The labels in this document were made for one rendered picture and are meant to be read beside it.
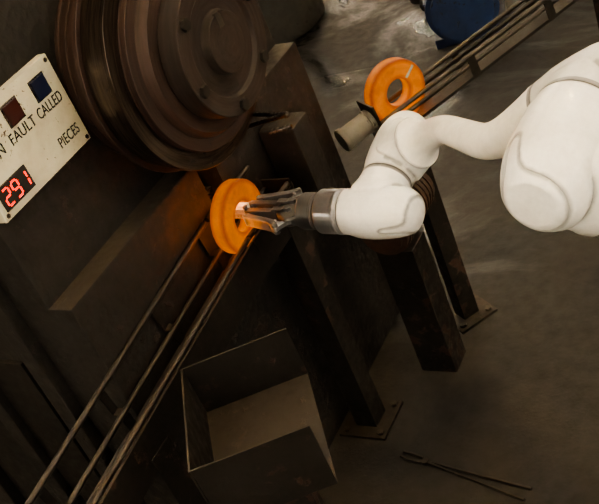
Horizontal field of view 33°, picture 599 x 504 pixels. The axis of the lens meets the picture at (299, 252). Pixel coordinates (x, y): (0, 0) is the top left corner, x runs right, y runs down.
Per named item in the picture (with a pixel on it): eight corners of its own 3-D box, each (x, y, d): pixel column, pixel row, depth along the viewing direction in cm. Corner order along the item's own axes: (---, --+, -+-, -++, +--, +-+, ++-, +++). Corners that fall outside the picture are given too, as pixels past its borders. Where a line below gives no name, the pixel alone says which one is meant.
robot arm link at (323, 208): (361, 215, 201) (334, 215, 204) (348, 178, 196) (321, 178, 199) (343, 244, 195) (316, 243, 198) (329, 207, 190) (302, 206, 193)
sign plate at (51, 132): (-1, 223, 172) (-57, 135, 162) (83, 138, 189) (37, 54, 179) (8, 223, 171) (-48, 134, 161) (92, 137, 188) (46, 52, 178)
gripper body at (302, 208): (317, 239, 197) (277, 238, 202) (334, 213, 203) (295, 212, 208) (305, 209, 193) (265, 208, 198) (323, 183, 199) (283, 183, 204)
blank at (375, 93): (398, 131, 245) (406, 134, 243) (352, 106, 236) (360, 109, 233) (427, 73, 244) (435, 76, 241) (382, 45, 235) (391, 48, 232)
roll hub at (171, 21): (199, 148, 188) (134, 13, 173) (264, 70, 206) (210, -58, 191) (223, 146, 185) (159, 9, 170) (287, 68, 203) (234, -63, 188)
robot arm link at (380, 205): (347, 250, 196) (368, 199, 203) (420, 252, 188) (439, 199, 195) (327, 214, 189) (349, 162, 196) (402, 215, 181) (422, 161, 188)
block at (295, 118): (290, 216, 239) (253, 132, 226) (304, 196, 244) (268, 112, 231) (329, 215, 233) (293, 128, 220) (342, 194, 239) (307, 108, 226)
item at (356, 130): (340, 147, 241) (330, 128, 238) (369, 126, 243) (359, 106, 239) (353, 154, 236) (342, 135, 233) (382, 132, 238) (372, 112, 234)
